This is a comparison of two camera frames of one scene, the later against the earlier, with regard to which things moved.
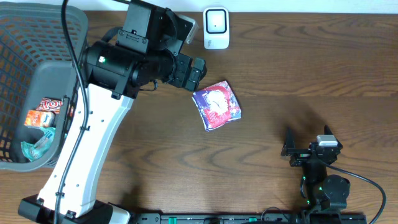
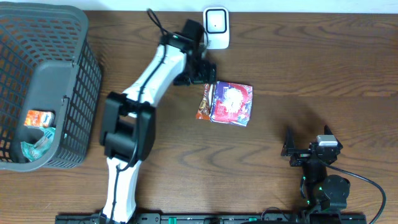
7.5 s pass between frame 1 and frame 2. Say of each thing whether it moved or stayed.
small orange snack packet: stayed
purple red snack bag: moved
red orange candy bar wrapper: moved
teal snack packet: stayed
